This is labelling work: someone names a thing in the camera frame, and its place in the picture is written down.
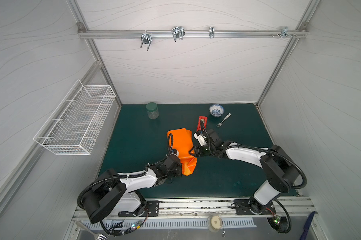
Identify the blue white ceramic bowl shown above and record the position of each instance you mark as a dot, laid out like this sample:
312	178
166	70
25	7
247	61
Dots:
216	110

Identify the blue handled tool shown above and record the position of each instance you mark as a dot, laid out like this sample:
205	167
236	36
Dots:
307	225

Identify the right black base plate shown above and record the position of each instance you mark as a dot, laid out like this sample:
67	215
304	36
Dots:
242	207

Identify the silver fork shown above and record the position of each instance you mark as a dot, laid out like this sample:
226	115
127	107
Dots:
224	119

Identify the green table mat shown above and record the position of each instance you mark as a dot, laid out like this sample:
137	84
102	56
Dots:
138	140

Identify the aluminium cross rail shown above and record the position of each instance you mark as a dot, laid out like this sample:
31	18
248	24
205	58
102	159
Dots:
189	34

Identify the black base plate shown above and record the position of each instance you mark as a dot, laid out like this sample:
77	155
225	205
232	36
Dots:
242	207
145	209

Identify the left metal clamp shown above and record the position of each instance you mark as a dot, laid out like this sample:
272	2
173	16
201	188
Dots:
146	39

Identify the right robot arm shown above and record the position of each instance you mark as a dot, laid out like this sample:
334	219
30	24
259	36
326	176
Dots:
281	172

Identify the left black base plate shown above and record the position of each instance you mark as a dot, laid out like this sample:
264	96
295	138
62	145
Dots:
145	209

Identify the middle metal clamp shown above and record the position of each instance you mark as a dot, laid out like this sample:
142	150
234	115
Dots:
178	33

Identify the orange wrapping paper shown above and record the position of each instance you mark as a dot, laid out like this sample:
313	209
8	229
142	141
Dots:
183	144

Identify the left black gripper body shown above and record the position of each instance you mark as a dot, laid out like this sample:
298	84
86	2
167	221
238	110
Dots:
176	172

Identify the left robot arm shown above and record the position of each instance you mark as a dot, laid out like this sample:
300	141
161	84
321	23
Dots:
119	192

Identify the metal clamp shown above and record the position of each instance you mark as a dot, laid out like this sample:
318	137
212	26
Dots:
146	39
178	33

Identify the right metal bracket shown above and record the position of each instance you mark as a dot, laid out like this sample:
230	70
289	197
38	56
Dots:
284	33

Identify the red tape dispenser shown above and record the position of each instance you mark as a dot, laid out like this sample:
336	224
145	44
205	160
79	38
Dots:
202	122

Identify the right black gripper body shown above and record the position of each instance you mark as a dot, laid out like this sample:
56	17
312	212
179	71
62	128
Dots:
206	135

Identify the white wire basket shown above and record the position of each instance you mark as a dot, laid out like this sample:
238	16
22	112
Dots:
74	126

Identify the round white puck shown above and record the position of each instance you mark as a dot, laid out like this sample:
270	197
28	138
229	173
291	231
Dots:
214	223

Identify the green lid glass jar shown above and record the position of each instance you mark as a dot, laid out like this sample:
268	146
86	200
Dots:
152	110

